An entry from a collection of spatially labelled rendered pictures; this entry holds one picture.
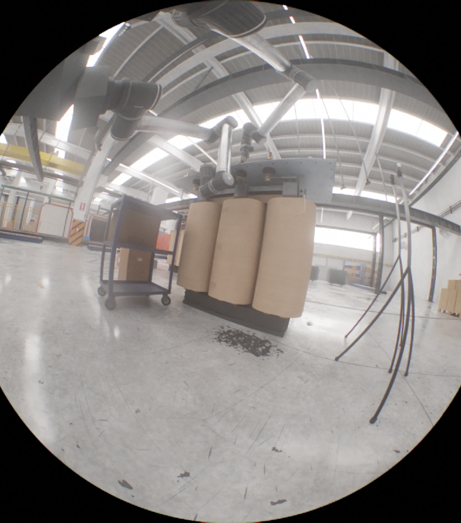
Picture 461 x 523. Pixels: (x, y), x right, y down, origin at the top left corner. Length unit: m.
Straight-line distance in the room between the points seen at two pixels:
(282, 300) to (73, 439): 1.28
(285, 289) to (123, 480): 1.23
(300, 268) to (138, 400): 1.14
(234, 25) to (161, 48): 10.04
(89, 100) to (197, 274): 1.53
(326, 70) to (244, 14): 3.82
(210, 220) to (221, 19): 1.49
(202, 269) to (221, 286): 0.29
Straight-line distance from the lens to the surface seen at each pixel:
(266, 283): 1.15
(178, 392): 0.70
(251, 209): 1.31
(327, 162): 1.31
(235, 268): 1.24
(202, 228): 1.51
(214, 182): 1.09
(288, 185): 1.34
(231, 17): 0.80
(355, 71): 4.67
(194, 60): 8.60
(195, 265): 1.49
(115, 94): 1.07
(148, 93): 1.12
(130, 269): 2.03
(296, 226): 1.15
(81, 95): 0.96
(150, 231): 1.46
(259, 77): 4.56
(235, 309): 1.42
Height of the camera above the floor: 0.53
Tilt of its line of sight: level
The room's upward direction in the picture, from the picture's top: 9 degrees clockwise
